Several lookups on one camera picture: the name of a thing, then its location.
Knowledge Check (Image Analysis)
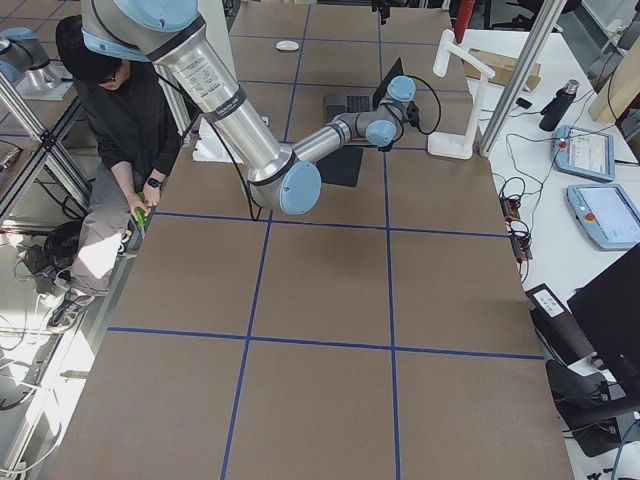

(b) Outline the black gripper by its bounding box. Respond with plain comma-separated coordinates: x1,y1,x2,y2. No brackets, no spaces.
370,0,391,24

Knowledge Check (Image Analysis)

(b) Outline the grey laptop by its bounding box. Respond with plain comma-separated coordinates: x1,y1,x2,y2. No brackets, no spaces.
324,57,404,123

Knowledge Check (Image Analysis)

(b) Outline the black mouse pad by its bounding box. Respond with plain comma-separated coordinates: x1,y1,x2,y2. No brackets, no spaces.
316,146,364,188

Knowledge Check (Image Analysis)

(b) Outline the white computer mouse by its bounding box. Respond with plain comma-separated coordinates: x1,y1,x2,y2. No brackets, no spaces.
275,40,300,52

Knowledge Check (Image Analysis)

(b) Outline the white desk lamp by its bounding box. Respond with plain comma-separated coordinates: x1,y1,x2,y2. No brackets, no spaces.
426,29,495,160

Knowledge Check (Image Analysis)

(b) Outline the red cylinder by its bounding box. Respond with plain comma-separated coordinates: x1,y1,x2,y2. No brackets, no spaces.
454,0,475,44

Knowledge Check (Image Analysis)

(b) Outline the cardboard box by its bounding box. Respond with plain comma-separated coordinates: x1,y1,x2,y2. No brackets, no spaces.
469,48,541,91

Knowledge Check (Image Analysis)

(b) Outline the black water bottle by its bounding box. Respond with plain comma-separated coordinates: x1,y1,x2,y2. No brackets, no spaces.
539,79,580,132

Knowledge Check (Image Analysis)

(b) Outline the far teach pendant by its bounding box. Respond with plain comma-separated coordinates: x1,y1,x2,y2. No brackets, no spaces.
553,125,615,182

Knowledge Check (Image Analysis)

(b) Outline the teach pendant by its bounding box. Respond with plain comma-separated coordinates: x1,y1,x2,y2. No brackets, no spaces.
553,125,615,182
566,183,639,251

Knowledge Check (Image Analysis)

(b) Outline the seated person in black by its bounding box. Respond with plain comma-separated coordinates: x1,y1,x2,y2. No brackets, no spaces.
47,15,182,333

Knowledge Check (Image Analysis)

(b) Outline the near teach pendant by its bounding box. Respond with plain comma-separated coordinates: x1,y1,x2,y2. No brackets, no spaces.
566,183,639,251

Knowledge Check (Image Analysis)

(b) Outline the black monitor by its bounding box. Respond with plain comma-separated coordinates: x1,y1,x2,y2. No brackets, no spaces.
568,246,639,393

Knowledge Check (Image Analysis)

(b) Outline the aluminium frame post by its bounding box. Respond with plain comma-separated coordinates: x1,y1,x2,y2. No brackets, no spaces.
478,0,567,158

